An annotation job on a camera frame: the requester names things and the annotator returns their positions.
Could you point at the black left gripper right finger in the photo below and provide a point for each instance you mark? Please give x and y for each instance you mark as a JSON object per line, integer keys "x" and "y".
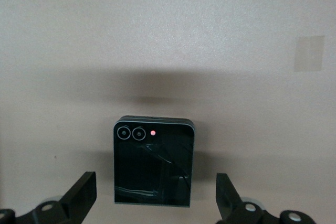
{"x": 228, "y": 197}

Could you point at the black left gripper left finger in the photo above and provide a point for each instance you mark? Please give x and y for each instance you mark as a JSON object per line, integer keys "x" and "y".
{"x": 78, "y": 195}

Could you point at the black flip phone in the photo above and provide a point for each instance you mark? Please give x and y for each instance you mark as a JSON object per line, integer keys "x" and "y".
{"x": 152, "y": 171}

